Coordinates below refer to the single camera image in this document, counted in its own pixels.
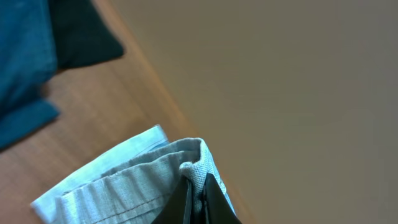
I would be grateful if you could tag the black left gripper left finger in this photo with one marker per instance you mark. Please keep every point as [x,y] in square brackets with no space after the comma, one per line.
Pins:
[179,206]

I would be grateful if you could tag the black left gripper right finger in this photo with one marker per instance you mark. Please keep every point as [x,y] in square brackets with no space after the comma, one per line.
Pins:
[216,209]

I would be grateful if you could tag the light denim shorts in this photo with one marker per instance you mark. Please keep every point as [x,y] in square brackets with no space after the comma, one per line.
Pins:
[131,182]

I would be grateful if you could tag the black garment under shirt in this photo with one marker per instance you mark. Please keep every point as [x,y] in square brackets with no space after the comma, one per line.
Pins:
[81,37]

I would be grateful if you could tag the dark blue shirt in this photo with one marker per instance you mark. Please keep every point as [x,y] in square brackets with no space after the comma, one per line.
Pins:
[28,61]

